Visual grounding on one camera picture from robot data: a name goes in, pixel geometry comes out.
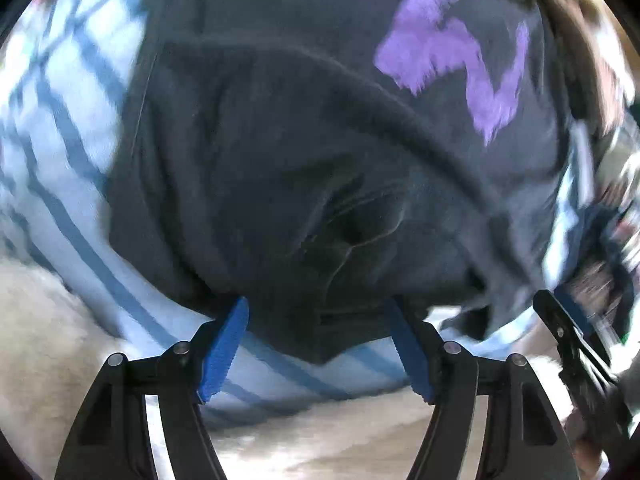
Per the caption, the black t-shirt purple print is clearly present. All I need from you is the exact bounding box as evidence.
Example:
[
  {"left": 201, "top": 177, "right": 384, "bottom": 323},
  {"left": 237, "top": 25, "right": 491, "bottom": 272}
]
[{"left": 107, "top": 0, "right": 571, "bottom": 363}]

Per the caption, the patterned white garment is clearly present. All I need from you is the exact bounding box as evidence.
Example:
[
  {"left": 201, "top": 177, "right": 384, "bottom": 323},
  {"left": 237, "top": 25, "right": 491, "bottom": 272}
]
[{"left": 541, "top": 0, "right": 639, "bottom": 344}]

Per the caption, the white fluffy blanket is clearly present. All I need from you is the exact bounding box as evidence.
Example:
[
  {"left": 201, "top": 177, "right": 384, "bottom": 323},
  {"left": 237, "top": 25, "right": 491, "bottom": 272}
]
[{"left": 1, "top": 259, "right": 433, "bottom": 479}]

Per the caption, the blue striped bed sheet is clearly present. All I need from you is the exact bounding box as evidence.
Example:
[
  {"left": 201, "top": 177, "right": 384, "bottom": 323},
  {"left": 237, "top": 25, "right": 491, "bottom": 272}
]
[{"left": 0, "top": 0, "right": 597, "bottom": 430}]

